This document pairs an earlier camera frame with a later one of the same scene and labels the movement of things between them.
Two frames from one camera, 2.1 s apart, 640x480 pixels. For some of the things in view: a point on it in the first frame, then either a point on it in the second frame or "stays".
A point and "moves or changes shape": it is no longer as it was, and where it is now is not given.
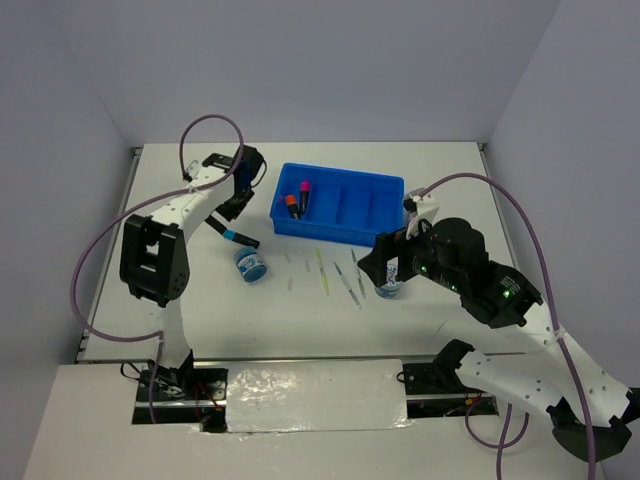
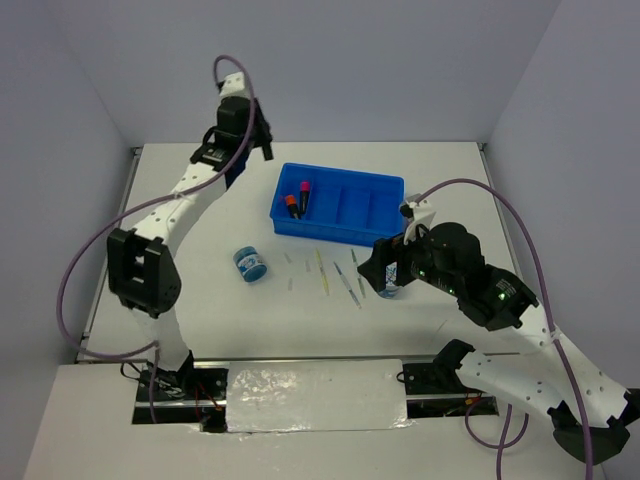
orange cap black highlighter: x=291 y=202 stays
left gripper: x=235 y=210 → x=265 y=136
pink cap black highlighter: x=305 y=188 stays
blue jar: x=392 y=288 stays
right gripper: x=387 y=245 stays
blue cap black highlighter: x=232 y=235 moves or changes shape
